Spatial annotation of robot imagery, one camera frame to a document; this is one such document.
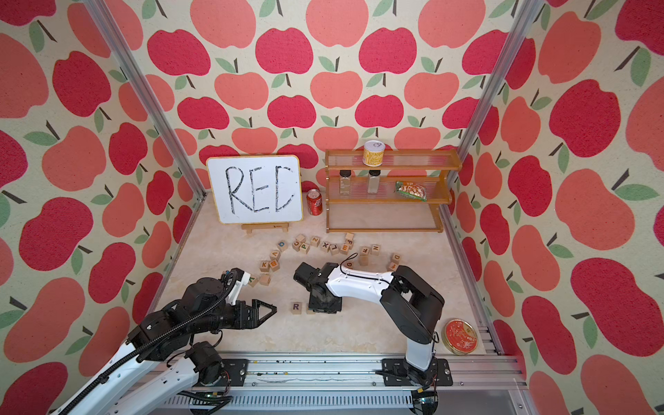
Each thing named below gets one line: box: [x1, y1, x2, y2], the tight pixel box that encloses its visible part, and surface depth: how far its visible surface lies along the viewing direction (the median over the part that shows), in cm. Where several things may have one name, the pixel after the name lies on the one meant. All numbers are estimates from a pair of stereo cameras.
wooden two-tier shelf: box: [324, 148, 463, 234], surface depth 113 cm
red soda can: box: [306, 188, 324, 217], surface depth 110 cm
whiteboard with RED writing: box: [205, 154, 304, 225], surface depth 100 cm
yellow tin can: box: [362, 140, 386, 167], surface depth 90 cm
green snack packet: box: [394, 180, 428, 203], surface depth 97 cm
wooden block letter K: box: [259, 260, 271, 273], surface depth 97 cm
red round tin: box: [441, 318, 479, 357], surface depth 78 cm
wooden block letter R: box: [290, 300, 303, 316], surface depth 87 cm
